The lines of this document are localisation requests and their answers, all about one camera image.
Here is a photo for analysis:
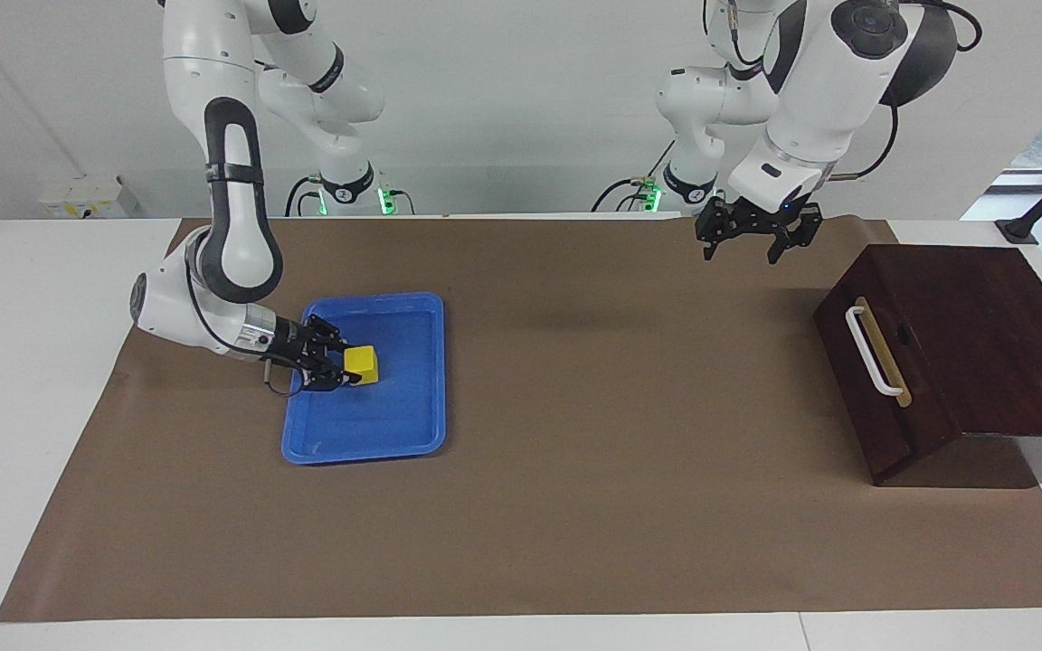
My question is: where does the brown table mat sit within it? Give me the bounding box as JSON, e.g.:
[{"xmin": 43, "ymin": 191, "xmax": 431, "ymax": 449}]
[{"xmin": 0, "ymin": 215, "xmax": 1042, "ymax": 623}]

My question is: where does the white drawer handle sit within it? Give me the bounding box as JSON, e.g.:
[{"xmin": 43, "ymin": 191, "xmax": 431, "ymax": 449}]
[{"xmin": 845, "ymin": 306, "xmax": 905, "ymax": 398}]

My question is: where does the yellow cube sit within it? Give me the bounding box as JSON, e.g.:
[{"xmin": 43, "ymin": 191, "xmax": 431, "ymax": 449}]
[{"xmin": 344, "ymin": 344, "xmax": 382, "ymax": 386}]

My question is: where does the black right base cable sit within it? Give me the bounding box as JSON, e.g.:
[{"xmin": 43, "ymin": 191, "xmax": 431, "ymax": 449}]
[{"xmin": 284, "ymin": 176, "xmax": 323, "ymax": 218}]

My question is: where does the black left base cable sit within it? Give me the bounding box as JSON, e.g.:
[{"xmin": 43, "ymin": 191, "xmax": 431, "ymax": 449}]
[{"xmin": 590, "ymin": 140, "xmax": 677, "ymax": 214}]

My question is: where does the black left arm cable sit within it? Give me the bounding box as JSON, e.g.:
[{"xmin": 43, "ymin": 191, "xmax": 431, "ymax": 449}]
[{"xmin": 833, "ymin": 0, "xmax": 983, "ymax": 182}]

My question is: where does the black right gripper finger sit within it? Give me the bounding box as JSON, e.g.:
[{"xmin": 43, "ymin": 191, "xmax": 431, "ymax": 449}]
[
  {"xmin": 299, "ymin": 360, "xmax": 363, "ymax": 392},
  {"xmin": 306, "ymin": 315, "xmax": 352, "ymax": 355}
]

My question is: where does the white power socket box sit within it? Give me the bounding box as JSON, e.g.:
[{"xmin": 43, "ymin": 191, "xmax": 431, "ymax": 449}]
[{"xmin": 37, "ymin": 176, "xmax": 128, "ymax": 220}]

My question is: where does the blue plastic tray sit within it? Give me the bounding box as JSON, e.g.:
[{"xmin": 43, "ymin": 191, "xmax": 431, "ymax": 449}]
[{"xmin": 281, "ymin": 291, "xmax": 446, "ymax": 466}]

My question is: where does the black base cable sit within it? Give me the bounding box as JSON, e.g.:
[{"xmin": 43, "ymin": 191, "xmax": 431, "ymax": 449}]
[
  {"xmin": 590, "ymin": 140, "xmax": 677, "ymax": 214},
  {"xmin": 284, "ymin": 176, "xmax": 323, "ymax": 218}
]

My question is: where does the dark wooden drawer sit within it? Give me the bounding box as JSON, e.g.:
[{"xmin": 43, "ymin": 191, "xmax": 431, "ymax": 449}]
[{"xmin": 813, "ymin": 262, "xmax": 963, "ymax": 486}]

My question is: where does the dark wooden cabinet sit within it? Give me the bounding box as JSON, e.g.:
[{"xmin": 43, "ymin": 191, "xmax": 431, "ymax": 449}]
[{"xmin": 813, "ymin": 244, "xmax": 1042, "ymax": 487}]

